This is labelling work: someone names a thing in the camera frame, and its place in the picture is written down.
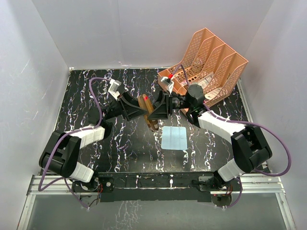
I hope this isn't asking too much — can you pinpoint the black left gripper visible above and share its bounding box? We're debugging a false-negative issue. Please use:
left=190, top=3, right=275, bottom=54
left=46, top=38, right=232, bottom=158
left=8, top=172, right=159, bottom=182
left=105, top=92, right=150, bottom=122

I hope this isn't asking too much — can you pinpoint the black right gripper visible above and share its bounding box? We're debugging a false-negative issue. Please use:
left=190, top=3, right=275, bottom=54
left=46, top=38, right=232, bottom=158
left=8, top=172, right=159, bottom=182
left=147, top=90, right=193, bottom=119

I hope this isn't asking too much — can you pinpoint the brown glasses case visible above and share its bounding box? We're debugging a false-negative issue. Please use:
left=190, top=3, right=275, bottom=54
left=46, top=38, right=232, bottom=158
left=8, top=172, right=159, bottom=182
left=138, top=94, right=159, bottom=132

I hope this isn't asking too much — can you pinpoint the light blue cleaning cloth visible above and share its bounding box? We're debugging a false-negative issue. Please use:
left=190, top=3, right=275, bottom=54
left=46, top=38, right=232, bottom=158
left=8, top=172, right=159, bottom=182
left=161, top=126, right=188, bottom=150

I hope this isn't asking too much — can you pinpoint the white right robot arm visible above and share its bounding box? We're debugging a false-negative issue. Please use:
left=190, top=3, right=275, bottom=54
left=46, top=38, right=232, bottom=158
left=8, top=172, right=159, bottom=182
left=149, top=84, right=272, bottom=190

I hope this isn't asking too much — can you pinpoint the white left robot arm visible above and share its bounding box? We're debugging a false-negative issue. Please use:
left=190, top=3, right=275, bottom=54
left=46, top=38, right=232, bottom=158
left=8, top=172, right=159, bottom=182
left=39, top=92, right=147, bottom=191

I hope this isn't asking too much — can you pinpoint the grey folded pouch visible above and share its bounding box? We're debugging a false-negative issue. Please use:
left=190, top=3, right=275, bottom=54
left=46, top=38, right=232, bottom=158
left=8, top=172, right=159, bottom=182
left=198, top=79, right=211, bottom=89

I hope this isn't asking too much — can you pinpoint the white round disc item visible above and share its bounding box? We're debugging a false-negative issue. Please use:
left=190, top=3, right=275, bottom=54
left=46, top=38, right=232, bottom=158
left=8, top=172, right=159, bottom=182
left=205, top=87, right=221, bottom=100

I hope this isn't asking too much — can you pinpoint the peach plastic desk organizer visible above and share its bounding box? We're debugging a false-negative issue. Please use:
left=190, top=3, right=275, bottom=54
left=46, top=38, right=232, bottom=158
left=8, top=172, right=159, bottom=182
left=158, top=28, right=248, bottom=107

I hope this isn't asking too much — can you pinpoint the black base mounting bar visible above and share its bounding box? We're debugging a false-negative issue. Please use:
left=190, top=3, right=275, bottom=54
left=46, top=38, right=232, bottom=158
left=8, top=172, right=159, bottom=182
left=72, top=172, right=241, bottom=203

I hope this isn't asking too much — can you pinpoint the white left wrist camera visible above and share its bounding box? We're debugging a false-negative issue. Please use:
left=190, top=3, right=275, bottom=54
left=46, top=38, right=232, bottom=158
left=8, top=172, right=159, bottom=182
left=108, top=79, right=125, bottom=100

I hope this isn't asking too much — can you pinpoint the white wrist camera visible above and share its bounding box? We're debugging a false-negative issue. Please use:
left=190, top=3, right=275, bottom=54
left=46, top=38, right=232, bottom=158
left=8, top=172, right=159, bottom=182
left=161, top=74, right=174, bottom=94
left=108, top=79, right=125, bottom=100

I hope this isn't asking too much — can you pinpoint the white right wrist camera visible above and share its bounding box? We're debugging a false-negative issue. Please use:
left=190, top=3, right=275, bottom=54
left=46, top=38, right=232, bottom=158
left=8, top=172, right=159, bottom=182
left=161, top=74, right=174, bottom=94

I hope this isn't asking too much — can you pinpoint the aluminium frame rail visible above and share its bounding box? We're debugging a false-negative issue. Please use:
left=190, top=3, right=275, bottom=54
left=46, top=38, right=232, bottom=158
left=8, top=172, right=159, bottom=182
left=41, top=173, right=285, bottom=195

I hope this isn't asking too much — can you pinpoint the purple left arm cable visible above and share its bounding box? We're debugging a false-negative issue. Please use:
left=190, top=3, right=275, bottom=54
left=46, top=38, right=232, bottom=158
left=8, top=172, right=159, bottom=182
left=38, top=77, right=113, bottom=192

